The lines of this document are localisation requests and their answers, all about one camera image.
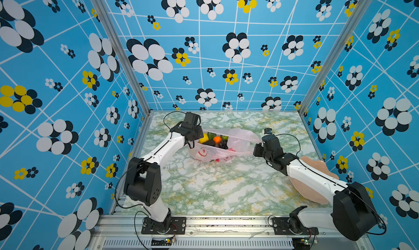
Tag pink plastic bag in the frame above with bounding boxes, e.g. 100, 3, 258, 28
189, 128, 261, 163

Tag pink wavy plate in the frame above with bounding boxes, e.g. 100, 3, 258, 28
287, 156, 343, 205

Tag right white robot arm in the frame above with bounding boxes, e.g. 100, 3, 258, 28
253, 134, 385, 241

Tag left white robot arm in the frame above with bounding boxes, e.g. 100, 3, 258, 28
123, 112, 204, 230

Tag yellow lemon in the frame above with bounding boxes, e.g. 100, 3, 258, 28
199, 133, 210, 144

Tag orange tangerine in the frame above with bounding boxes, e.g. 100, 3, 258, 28
213, 136, 222, 145

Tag black grape bunch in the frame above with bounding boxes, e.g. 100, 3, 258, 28
216, 141, 229, 150

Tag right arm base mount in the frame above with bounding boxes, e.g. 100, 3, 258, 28
268, 216, 319, 236

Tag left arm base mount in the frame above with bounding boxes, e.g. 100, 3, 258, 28
141, 217, 187, 235

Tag aluminium front rail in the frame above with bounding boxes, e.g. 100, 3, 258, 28
88, 215, 373, 250

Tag left corner aluminium post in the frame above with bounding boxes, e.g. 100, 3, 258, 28
91, 0, 151, 117

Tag corner aluminium post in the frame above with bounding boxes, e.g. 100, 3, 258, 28
299, 0, 373, 116
91, 0, 151, 117

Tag right corner aluminium post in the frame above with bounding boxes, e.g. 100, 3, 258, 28
299, 0, 373, 116

